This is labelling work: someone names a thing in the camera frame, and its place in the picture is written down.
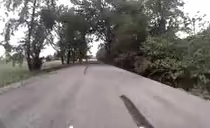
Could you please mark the grey asphalt road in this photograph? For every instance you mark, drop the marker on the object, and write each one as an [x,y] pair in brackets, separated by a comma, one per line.
[93,96]

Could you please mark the dense wood of trees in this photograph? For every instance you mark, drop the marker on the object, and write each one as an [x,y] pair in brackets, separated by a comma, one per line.
[166,50]

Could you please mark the row of trees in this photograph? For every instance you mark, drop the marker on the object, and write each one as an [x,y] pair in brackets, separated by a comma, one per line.
[33,56]

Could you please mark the brown dirt verge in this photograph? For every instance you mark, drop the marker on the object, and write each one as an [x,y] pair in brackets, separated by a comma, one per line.
[29,81]

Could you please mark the pale green grass field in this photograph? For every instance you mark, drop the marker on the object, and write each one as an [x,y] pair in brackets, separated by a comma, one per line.
[8,73]

